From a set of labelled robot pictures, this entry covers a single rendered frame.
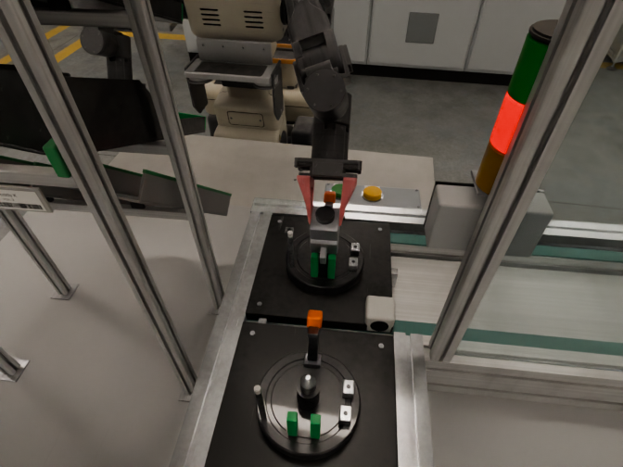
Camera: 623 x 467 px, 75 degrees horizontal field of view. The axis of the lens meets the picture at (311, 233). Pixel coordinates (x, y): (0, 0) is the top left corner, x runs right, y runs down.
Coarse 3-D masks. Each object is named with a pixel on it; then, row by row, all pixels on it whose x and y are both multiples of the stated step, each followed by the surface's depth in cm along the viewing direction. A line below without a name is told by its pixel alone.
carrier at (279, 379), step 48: (240, 336) 63; (288, 336) 63; (336, 336) 63; (384, 336) 63; (240, 384) 58; (288, 384) 55; (336, 384) 55; (384, 384) 58; (240, 432) 53; (288, 432) 50; (336, 432) 51; (384, 432) 53
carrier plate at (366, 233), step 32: (288, 224) 81; (352, 224) 81; (384, 224) 81; (384, 256) 75; (256, 288) 69; (288, 288) 69; (352, 288) 69; (384, 288) 69; (256, 320) 67; (288, 320) 66; (352, 320) 65
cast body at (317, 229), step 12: (312, 216) 63; (324, 216) 62; (336, 216) 63; (312, 228) 62; (324, 228) 62; (336, 228) 62; (312, 240) 64; (324, 240) 64; (336, 240) 64; (324, 252) 64; (336, 252) 66
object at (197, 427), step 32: (256, 224) 82; (256, 256) 76; (224, 320) 66; (224, 352) 62; (416, 352) 62; (224, 384) 59; (416, 384) 59; (192, 416) 55; (416, 416) 55; (192, 448) 53; (416, 448) 53
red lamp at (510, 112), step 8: (504, 96) 37; (504, 104) 37; (512, 104) 36; (520, 104) 35; (504, 112) 37; (512, 112) 36; (520, 112) 35; (496, 120) 39; (504, 120) 37; (512, 120) 36; (496, 128) 38; (504, 128) 37; (512, 128) 36; (496, 136) 38; (504, 136) 37; (512, 136) 37; (496, 144) 39; (504, 144) 38; (504, 152) 38
